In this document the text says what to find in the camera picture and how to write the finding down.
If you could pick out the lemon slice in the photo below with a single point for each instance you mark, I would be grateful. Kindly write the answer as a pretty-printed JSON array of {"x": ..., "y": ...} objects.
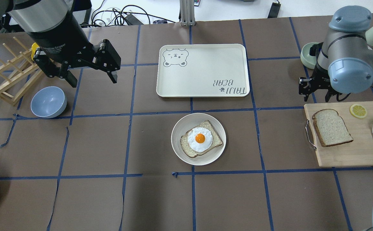
[{"x": 358, "y": 111}]

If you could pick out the fried egg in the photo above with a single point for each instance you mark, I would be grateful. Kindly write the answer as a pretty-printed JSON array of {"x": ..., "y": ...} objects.
[{"x": 199, "y": 139}]

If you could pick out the green bowl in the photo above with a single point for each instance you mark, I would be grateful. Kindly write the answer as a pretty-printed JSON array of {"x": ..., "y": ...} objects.
[{"x": 309, "y": 54}]

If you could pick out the wooden dish rack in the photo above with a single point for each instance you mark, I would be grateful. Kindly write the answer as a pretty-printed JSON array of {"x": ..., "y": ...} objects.
[{"x": 18, "y": 73}]

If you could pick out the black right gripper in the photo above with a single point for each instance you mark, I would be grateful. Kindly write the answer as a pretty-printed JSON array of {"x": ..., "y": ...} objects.
[{"x": 322, "y": 79}]

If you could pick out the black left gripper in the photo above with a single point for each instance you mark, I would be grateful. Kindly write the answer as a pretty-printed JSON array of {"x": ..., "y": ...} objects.
[{"x": 62, "y": 35}]

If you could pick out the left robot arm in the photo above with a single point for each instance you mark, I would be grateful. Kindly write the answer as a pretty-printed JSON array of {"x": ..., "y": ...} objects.
[{"x": 36, "y": 15}]

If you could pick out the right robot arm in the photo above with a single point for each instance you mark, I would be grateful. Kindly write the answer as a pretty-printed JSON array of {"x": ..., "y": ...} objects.
[{"x": 343, "y": 62}]

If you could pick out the bread slice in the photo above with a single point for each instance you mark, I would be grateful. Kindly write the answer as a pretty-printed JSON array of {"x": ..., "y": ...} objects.
[
  {"x": 217, "y": 141},
  {"x": 330, "y": 128}
]

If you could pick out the yellow cup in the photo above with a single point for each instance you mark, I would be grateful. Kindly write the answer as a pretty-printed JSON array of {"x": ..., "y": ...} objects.
[{"x": 34, "y": 47}]

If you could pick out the wooden cutting board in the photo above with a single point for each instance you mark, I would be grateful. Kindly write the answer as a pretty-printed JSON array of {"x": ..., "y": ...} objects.
[{"x": 357, "y": 153}]

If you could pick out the blue bowl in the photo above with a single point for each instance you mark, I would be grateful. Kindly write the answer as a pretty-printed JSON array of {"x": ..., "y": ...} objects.
[{"x": 49, "y": 102}]

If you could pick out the bread slice under egg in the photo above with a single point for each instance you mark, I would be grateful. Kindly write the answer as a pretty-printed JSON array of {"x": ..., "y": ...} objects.
[{"x": 217, "y": 141}]

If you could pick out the white plate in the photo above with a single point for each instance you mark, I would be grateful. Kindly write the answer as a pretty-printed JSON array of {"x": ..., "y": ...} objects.
[{"x": 188, "y": 122}]

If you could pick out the cream bear tray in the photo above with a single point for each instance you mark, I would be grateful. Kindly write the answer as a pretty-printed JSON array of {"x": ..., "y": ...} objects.
[{"x": 202, "y": 71}]

